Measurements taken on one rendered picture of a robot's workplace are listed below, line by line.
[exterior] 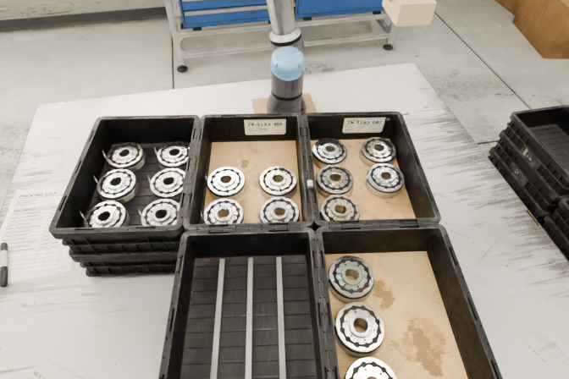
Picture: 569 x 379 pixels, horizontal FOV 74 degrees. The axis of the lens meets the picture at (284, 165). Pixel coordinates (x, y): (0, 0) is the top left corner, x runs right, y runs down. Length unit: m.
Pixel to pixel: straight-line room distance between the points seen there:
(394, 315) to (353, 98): 0.94
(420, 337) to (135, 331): 0.66
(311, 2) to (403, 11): 1.63
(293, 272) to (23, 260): 0.76
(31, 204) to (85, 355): 0.54
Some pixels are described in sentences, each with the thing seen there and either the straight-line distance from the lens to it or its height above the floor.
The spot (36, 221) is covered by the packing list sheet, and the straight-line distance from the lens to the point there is 1.37.
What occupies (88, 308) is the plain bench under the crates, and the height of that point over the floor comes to 0.70.
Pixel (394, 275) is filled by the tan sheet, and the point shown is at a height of 0.83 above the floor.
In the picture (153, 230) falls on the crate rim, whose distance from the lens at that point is 0.92.
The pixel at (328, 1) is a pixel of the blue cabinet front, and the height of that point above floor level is 0.43.
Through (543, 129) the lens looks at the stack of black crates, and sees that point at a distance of 2.13.
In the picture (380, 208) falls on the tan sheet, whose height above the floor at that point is 0.83.
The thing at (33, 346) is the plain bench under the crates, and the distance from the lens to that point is 1.16.
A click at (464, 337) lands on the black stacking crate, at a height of 0.87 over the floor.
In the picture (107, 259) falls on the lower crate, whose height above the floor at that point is 0.81.
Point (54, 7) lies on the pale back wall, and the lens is 3.94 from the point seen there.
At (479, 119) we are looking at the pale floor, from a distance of 2.87.
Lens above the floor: 1.67
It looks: 48 degrees down
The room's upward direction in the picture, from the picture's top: 1 degrees clockwise
